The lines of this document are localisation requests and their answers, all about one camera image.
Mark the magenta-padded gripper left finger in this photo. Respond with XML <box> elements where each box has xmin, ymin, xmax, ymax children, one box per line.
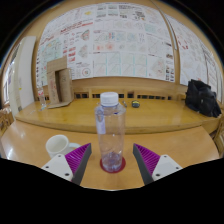
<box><xmin>41</xmin><ymin>142</ymin><xmax>93</xmax><ymax>186</ymax></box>

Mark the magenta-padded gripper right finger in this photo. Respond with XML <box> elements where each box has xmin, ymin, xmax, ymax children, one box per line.
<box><xmin>132</xmin><ymin>143</ymin><xmax>184</xmax><ymax>186</ymax></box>

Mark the clear plastic water bottle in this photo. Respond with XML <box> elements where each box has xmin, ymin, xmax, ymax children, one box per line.
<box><xmin>94</xmin><ymin>91</ymin><xmax>127</xmax><ymax>173</ymax></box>

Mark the white ceramic mug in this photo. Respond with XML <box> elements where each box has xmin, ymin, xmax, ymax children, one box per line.
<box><xmin>45</xmin><ymin>134</ymin><xmax>82</xmax><ymax>159</ymax></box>

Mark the flat round red coaster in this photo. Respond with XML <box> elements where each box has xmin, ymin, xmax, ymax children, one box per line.
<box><xmin>99</xmin><ymin>156</ymin><xmax>127</xmax><ymax>174</ymax></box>

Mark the small clear plastic cup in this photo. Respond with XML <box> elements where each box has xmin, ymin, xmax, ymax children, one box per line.
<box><xmin>36</xmin><ymin>84</ymin><xmax>48</xmax><ymax>111</ymax></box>

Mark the black bag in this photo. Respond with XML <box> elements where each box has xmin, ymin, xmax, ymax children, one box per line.
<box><xmin>184</xmin><ymin>78</ymin><xmax>222</xmax><ymax>119</ymax></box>

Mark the brown cardboard box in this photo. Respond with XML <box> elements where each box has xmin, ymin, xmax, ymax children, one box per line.
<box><xmin>45</xmin><ymin>55</ymin><xmax>75</xmax><ymax>109</ymax></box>

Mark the narrow white wall poster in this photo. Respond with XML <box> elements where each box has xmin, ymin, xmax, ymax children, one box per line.
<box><xmin>203</xmin><ymin>46</ymin><xmax>224</xmax><ymax>101</ymax></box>

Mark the large white wall poster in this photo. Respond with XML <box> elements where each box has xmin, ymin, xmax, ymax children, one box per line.
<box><xmin>34</xmin><ymin>2</ymin><xmax>176</xmax><ymax>88</ymax></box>

